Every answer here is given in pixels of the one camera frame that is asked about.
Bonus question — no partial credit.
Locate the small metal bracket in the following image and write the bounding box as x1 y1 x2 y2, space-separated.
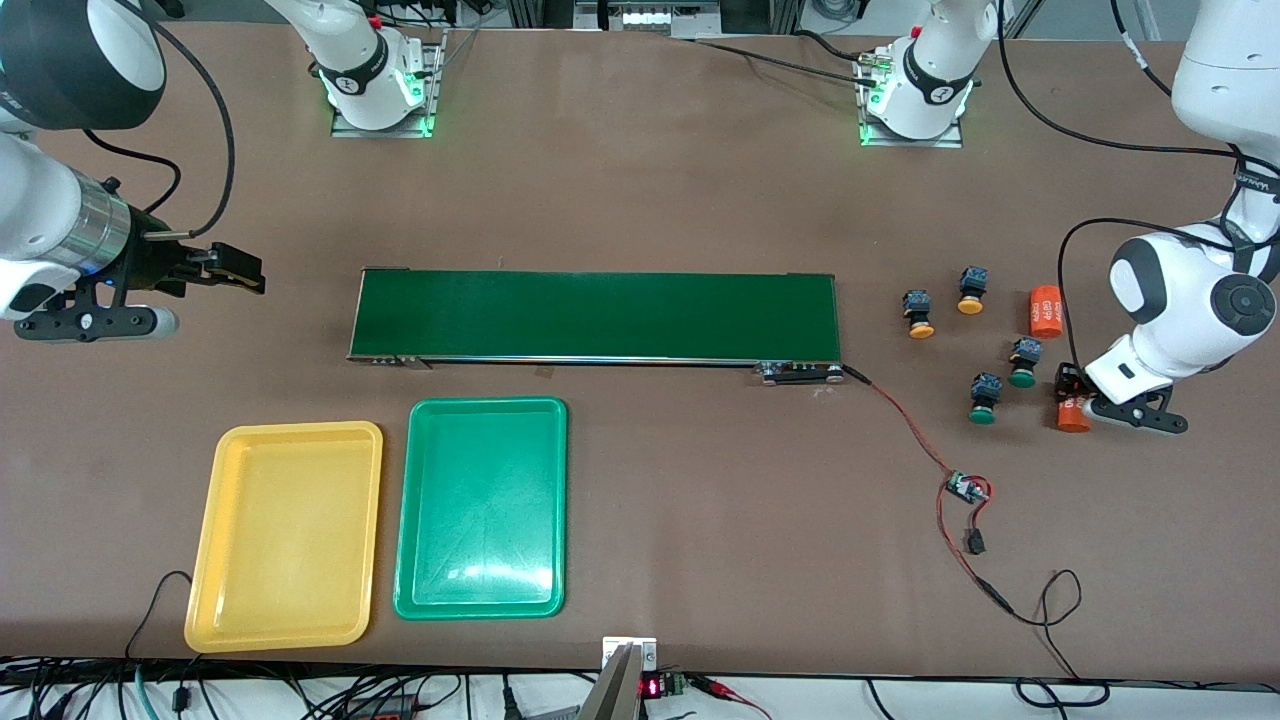
601 636 659 673

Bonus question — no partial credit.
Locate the grey metal pole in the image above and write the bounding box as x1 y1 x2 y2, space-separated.
577 643 647 720

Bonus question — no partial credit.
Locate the yellow plastic tray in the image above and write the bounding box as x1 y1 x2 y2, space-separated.
183 420 385 654

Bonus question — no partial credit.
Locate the green plastic tray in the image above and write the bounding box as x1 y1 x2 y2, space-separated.
392 396 569 621

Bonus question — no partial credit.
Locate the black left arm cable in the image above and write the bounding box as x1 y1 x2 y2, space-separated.
995 0 1280 386

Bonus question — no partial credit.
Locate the green mushroom push button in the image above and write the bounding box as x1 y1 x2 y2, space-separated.
1007 337 1044 390
968 372 1004 426

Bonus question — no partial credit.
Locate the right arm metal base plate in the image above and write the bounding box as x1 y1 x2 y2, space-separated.
330 30 448 139

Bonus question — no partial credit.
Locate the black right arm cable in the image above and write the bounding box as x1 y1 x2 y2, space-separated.
85 15 238 241

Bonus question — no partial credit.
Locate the black cable to base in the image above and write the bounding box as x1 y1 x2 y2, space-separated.
690 28 881 89

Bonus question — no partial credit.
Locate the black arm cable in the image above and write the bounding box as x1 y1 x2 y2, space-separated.
85 15 238 241
995 0 1280 386

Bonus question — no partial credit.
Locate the green belt conveyor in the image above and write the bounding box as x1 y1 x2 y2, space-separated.
346 266 849 387

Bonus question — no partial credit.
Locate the aluminium frame structure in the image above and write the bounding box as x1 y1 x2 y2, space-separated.
505 0 801 39

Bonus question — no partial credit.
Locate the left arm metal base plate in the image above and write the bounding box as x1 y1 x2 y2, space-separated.
858 55 966 149

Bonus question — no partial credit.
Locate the red clip lead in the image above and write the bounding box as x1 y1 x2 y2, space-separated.
688 673 773 720

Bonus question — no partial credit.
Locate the thin black looped cable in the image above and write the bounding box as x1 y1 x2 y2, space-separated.
1008 568 1113 709

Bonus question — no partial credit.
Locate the black curved cable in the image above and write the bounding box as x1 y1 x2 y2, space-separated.
124 570 196 663

